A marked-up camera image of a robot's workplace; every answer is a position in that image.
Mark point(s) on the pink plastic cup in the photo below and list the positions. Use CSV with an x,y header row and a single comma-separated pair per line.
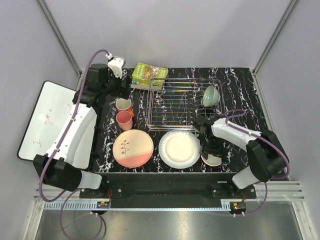
x,y
124,120

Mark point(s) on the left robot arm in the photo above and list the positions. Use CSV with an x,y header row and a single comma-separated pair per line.
x,y
56,167

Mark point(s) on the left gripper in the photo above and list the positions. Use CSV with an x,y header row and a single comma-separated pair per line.
x,y
122,91

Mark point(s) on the small orange white bowl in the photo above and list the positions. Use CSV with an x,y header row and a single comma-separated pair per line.
x,y
211,160

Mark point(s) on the green children's book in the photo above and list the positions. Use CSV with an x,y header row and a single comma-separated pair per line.
x,y
148,77

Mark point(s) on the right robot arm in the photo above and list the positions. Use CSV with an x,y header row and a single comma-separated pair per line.
x,y
265,154

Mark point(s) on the white scalloped plate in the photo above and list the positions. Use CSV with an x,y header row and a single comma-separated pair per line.
x,y
179,149

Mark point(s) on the wire dish rack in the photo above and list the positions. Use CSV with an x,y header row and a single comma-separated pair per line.
x,y
179,101

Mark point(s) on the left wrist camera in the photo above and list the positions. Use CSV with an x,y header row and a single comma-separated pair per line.
x,y
116,65

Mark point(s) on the white board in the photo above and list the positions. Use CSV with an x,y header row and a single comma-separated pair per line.
x,y
50,112

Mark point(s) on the green celadon bowl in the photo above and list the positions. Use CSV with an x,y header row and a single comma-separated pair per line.
x,y
210,97

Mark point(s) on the orange mug white inside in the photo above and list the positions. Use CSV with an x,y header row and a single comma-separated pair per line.
x,y
124,105

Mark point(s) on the cream pink leaf plate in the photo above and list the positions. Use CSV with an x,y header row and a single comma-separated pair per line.
x,y
133,148

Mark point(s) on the white cable duct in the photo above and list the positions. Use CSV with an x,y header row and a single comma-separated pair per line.
x,y
77,205

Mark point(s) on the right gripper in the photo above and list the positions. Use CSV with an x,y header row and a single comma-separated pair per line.
x,y
220,152

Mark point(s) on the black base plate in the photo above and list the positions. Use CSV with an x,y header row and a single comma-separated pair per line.
x,y
212,184

